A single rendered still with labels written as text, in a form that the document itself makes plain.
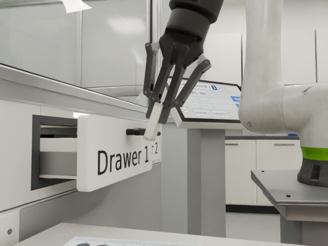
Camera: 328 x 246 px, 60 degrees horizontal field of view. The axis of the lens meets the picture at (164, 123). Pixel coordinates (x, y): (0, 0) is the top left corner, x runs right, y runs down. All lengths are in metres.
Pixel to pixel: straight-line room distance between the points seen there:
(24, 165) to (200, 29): 0.35
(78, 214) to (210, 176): 0.96
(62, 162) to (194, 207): 1.09
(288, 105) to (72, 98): 0.51
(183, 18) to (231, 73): 3.37
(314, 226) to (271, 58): 0.44
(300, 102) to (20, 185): 0.63
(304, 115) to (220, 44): 3.25
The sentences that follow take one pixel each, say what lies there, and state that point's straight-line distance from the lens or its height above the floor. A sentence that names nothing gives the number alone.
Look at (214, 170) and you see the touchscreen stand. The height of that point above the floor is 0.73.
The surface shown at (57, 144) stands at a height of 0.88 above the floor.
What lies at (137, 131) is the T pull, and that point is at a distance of 0.50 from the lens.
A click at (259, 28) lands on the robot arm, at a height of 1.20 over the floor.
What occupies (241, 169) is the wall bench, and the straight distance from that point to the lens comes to 3.46.
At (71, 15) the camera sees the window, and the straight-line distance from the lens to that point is 0.62.
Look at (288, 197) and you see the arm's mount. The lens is 0.65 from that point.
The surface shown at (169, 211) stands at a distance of 2.24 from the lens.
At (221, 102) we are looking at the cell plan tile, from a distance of 1.47.
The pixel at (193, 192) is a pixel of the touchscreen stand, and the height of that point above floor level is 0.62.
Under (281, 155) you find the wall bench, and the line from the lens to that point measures 3.52.
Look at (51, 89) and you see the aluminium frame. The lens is 0.50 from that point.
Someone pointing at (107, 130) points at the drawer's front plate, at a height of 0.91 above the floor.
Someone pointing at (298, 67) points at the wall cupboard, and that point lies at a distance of 4.02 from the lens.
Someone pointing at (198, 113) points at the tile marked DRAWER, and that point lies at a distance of 1.30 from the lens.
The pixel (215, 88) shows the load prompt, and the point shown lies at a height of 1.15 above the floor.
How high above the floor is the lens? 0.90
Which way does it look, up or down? 3 degrees up
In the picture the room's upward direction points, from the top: straight up
